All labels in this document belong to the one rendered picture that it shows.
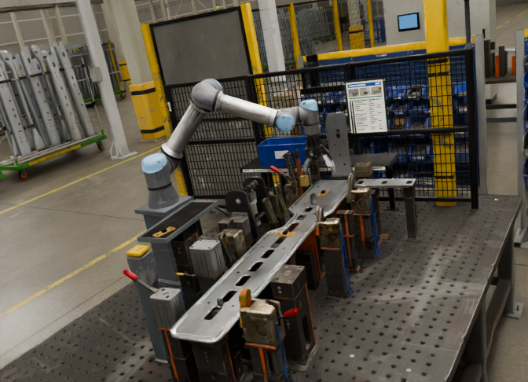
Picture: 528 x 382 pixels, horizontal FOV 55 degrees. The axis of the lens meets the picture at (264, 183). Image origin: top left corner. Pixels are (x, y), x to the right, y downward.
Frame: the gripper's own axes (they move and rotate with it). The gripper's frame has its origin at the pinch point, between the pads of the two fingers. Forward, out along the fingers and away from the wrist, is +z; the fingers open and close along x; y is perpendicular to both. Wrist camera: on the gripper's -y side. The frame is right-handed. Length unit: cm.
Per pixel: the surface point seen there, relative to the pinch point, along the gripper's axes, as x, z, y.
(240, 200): -19.4, -3.7, 45.1
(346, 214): 18.3, 12.6, 21.7
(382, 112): 18, -15, -55
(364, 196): 23.3, 9.2, 8.0
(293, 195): -15.0, 11.2, 2.7
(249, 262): -4, 11, 72
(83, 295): -230, 111, -25
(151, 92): -540, 24, -534
